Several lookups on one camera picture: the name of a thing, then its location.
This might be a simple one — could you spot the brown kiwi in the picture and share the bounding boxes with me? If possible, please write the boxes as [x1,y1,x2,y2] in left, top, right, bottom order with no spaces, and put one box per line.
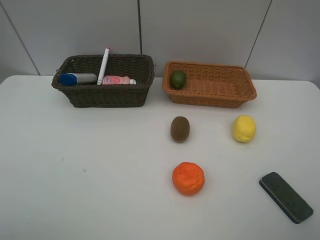
[170,116,190,143]

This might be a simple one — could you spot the green lime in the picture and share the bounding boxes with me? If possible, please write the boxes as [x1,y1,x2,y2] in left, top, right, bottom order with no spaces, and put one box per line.
[169,70,187,90]

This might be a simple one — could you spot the small pink bottle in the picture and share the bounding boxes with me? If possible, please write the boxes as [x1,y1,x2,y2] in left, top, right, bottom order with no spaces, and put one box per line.
[102,75,137,85]

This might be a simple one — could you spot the orange mandarin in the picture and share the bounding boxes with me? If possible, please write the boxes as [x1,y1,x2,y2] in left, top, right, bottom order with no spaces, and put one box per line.
[172,162,205,196]

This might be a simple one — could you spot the white marker pink caps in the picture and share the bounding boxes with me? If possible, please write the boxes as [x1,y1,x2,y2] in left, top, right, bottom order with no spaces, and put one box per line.
[97,48,110,86]

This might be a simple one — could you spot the yellow lemon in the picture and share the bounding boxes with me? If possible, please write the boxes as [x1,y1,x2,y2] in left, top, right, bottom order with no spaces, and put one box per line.
[232,115,257,143]

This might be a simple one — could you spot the white bottle blue cap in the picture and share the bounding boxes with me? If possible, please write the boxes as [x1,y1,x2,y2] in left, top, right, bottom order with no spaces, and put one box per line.
[59,73,98,86]

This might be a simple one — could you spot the dark felt whiteboard eraser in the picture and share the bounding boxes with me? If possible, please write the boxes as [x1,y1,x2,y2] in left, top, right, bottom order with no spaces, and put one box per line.
[259,172,314,224]

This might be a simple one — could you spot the dark brown wicker basket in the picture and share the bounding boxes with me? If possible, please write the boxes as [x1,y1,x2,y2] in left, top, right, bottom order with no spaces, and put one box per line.
[51,54,155,108]

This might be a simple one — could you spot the light brown wicker basket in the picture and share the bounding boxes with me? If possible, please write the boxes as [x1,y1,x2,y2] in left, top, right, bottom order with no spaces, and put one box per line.
[162,61,257,108]

